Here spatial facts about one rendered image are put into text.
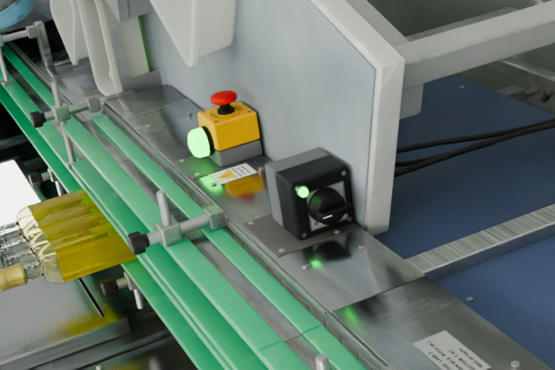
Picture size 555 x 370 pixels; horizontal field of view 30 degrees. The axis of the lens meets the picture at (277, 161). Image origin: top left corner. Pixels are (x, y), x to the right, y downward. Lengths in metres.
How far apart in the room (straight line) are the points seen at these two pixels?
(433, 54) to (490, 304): 0.30
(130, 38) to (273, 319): 0.90
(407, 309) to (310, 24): 0.37
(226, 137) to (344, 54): 0.36
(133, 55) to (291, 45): 0.67
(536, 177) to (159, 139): 0.61
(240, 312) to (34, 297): 0.77
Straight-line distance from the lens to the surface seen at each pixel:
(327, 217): 1.24
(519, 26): 1.31
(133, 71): 1.97
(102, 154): 1.72
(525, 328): 1.12
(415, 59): 1.23
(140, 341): 1.74
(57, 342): 1.74
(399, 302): 1.13
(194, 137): 1.52
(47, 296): 1.89
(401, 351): 1.06
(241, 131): 1.52
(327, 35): 1.24
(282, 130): 1.46
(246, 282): 1.25
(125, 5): 1.73
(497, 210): 1.35
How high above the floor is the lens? 1.26
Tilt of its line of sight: 20 degrees down
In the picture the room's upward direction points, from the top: 108 degrees counter-clockwise
